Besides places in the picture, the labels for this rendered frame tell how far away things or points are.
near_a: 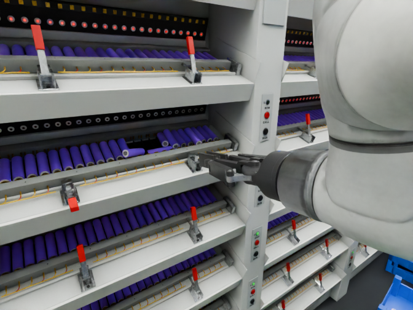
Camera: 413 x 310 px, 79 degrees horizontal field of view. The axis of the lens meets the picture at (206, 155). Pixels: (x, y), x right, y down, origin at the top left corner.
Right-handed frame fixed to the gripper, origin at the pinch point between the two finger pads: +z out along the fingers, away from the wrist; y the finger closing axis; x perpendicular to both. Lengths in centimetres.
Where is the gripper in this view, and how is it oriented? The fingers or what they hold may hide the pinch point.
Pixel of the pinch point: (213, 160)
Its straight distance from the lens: 52.7
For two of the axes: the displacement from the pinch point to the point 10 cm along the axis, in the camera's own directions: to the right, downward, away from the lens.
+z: -5.5, -1.1, 8.3
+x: -0.9, -9.8, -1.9
